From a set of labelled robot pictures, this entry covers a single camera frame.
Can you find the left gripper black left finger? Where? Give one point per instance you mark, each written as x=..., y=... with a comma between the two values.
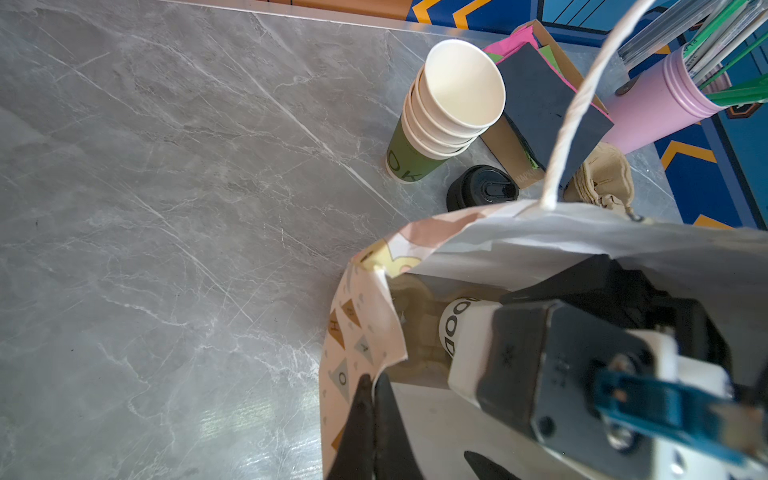
x=355, y=456

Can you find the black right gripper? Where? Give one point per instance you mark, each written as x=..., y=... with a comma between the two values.
x=599, y=285

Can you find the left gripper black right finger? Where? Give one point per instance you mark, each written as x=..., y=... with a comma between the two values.
x=393, y=455

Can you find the patterned paper gift bag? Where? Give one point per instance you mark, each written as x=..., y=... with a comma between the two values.
x=508, y=247

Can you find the dark grey napkin stack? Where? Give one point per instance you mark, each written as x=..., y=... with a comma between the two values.
x=539, y=136

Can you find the white paper coffee cup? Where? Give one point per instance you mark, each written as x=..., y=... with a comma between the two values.
x=459, y=317

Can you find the beige pulp cup carrier stack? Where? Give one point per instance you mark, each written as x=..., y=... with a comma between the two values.
x=604, y=179

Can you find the stack of black lids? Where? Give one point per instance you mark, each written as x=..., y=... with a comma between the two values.
x=481, y=185

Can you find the pink metal bucket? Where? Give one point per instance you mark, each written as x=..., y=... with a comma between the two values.
x=656, y=103

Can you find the stack of paper cups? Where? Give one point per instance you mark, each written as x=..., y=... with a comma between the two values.
x=456, y=96

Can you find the pink napkin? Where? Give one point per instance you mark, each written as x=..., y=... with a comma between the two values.
x=510, y=45

